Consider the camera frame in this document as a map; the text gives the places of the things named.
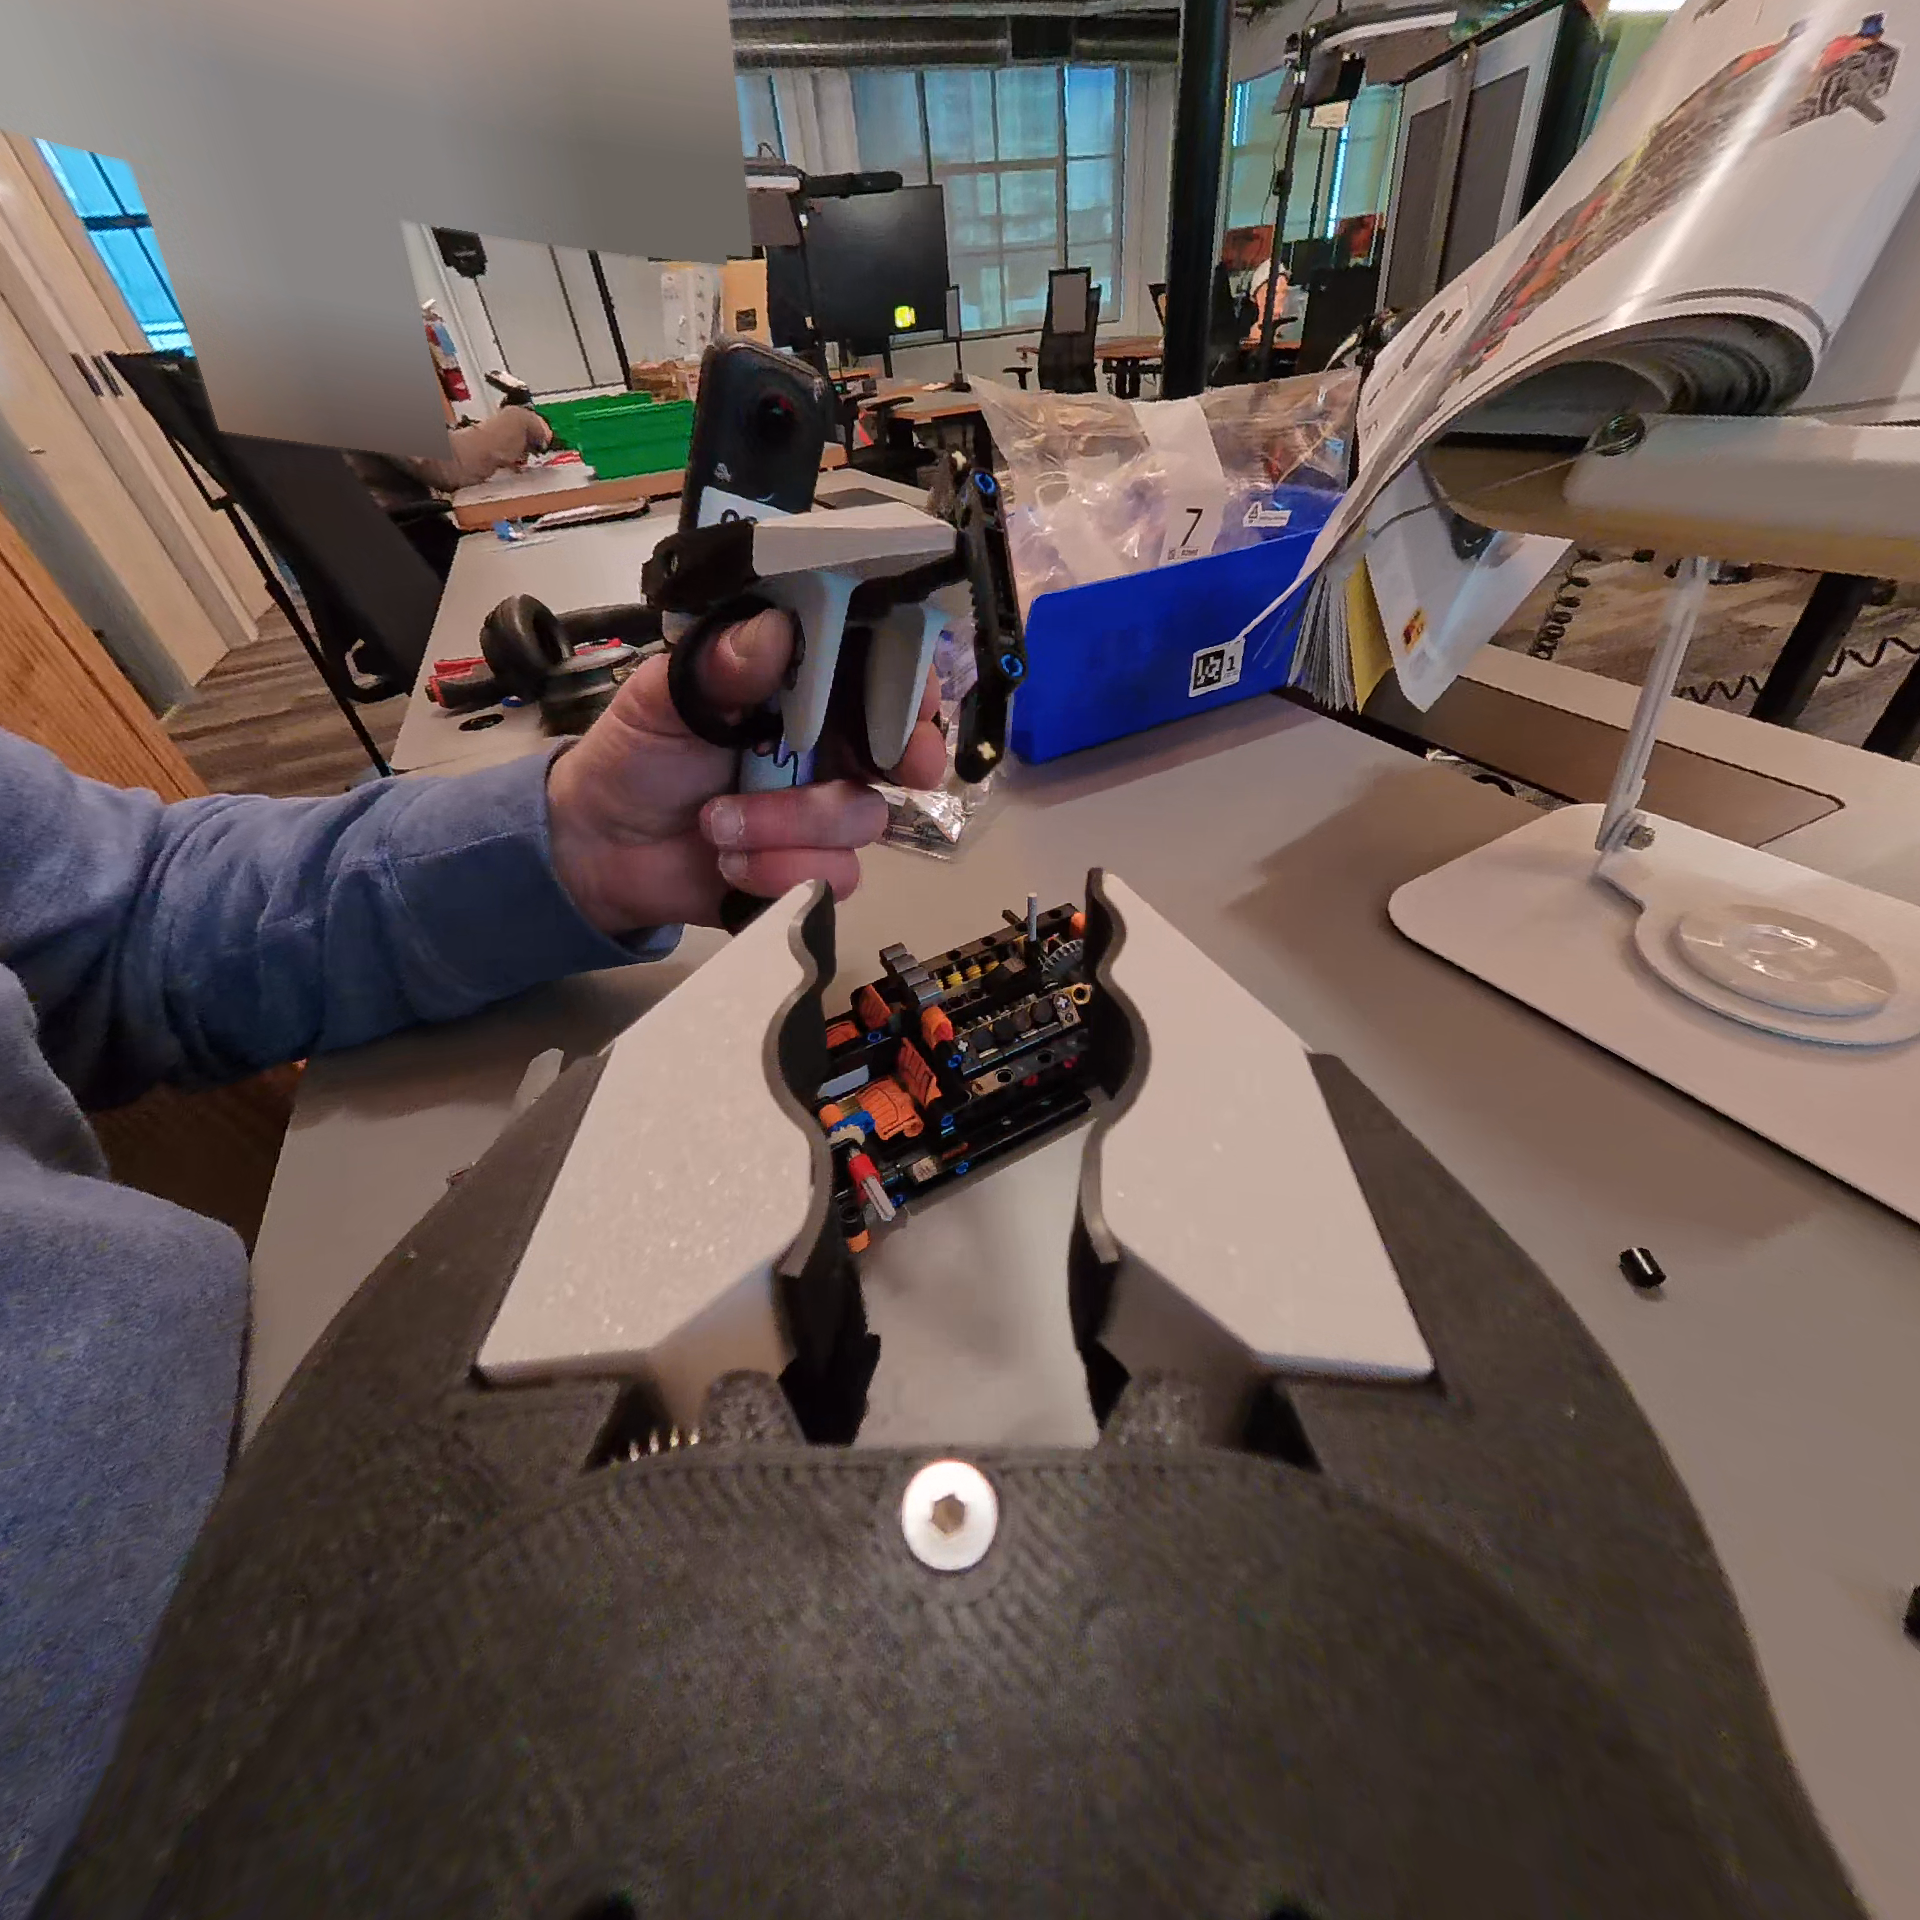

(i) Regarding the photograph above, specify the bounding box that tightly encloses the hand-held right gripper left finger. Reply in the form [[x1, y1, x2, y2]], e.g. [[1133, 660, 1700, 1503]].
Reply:
[[473, 878, 884, 1450]]

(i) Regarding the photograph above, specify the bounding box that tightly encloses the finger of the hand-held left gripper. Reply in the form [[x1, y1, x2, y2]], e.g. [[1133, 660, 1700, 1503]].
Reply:
[[748, 498, 961, 754], [866, 575, 951, 764]]

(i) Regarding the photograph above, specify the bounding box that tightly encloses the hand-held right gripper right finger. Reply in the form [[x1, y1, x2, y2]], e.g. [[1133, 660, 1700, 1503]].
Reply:
[[1064, 871, 1437, 1445]]

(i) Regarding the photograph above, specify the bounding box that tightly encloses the black lego beam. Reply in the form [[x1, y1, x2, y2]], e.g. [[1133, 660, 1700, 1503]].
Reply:
[[942, 460, 1037, 788]]

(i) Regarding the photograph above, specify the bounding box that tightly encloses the lego chassis assembly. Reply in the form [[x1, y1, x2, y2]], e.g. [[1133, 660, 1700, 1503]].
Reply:
[[813, 886, 1100, 1260]]

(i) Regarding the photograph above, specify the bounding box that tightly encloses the person's left forearm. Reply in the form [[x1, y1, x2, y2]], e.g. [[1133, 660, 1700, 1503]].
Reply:
[[88, 732, 684, 1112]]

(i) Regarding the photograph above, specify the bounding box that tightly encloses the person's left hand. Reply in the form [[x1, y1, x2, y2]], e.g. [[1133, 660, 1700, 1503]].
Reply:
[[544, 603, 952, 941]]

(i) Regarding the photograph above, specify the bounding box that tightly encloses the green storage bin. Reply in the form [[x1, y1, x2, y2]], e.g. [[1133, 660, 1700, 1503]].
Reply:
[[527, 386, 702, 485]]

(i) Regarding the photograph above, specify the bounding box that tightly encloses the small clear parts bag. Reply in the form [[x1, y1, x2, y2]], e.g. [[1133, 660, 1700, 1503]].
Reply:
[[866, 776, 981, 864]]

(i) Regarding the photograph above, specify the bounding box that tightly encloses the black monitor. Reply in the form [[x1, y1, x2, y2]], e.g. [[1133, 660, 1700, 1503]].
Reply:
[[800, 180, 958, 356]]

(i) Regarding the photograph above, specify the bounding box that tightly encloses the blue storage bin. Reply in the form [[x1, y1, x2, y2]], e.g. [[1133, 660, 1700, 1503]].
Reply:
[[1006, 520, 1345, 770]]

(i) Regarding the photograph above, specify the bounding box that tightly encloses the pile of clear plastic bags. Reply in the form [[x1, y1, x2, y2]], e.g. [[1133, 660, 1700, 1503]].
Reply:
[[964, 364, 1378, 632]]

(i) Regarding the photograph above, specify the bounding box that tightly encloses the black round device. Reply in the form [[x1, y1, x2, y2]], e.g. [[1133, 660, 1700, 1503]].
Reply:
[[478, 592, 670, 741]]

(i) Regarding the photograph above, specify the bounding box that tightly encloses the black office chair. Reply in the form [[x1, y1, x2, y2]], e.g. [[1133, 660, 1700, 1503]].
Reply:
[[1034, 267, 1109, 396]]

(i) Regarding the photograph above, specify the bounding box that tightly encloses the white book stand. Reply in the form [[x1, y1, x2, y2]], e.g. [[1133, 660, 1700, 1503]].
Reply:
[[1382, 407, 1920, 1227]]

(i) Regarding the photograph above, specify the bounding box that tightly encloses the black panel stand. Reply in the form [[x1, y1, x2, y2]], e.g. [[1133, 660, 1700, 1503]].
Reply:
[[109, 347, 453, 779]]

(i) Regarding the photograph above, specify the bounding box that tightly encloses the black pillar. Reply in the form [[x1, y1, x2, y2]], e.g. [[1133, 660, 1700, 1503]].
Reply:
[[1159, 0, 1233, 405]]

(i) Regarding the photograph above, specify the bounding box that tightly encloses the person's blue sweater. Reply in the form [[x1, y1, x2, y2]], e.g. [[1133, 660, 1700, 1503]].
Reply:
[[0, 726, 309, 1920]]

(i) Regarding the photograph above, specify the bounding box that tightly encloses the wooden cabinet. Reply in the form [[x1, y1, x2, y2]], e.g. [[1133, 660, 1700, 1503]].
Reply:
[[0, 509, 207, 804]]

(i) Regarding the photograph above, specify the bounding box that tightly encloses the dark room partition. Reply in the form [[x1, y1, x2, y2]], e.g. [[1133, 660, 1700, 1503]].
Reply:
[[1376, 0, 1613, 325]]

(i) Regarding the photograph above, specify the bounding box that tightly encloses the instruction booklet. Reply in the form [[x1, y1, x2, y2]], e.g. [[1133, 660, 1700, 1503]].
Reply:
[[1286, 0, 1920, 717]]

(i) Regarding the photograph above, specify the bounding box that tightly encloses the coiled black cable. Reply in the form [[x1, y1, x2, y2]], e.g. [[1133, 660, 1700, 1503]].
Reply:
[[1677, 627, 1920, 710]]

